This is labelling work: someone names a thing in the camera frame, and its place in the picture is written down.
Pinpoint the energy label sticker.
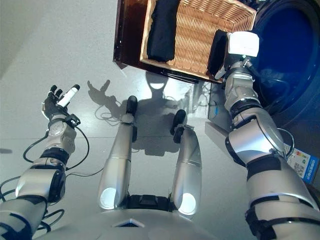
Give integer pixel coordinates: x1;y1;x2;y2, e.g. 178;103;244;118
287;147;320;180

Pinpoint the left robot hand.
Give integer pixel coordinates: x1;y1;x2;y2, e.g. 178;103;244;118
41;84;81;121

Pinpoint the grey robot torso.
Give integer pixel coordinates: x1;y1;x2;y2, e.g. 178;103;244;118
32;193;221;240

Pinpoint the narrow black garment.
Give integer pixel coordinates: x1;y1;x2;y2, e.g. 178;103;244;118
146;0;181;62

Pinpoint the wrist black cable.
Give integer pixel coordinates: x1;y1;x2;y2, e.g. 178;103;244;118
0;124;90;233
246;58;295;157

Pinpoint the dark brown wooden stool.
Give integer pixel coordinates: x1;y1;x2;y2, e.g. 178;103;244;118
112;0;201;85

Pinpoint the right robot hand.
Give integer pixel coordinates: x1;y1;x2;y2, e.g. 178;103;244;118
214;31;261;80

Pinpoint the black garment with yellow stripe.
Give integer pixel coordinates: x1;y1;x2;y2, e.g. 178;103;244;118
207;29;230;77

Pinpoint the wicker laundry basket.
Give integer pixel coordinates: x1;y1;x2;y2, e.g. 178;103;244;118
139;0;257;85

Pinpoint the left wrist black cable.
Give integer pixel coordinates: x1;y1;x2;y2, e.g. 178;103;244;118
0;124;90;233

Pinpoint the silver washing machine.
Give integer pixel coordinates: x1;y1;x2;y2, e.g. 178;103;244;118
204;0;320;186

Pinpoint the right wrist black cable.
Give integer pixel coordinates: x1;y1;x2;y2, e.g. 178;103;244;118
246;58;295;157

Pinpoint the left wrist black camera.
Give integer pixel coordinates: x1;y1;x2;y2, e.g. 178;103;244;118
66;113;82;126

